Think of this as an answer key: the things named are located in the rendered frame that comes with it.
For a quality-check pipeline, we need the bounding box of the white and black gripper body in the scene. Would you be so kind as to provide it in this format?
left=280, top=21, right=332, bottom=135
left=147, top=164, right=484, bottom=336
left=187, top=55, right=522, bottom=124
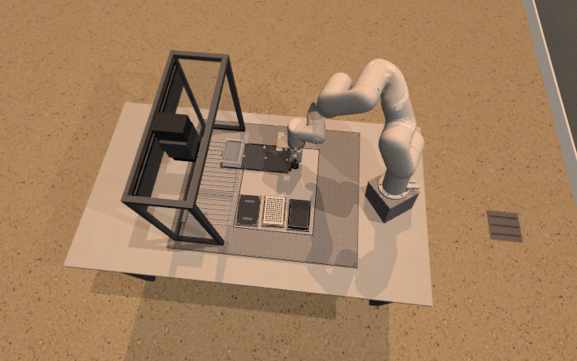
left=290, top=148, right=303, bottom=164

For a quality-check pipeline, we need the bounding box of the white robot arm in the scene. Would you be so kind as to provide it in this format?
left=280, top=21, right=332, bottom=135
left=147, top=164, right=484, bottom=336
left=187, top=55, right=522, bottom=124
left=276, top=59, right=425, bottom=200

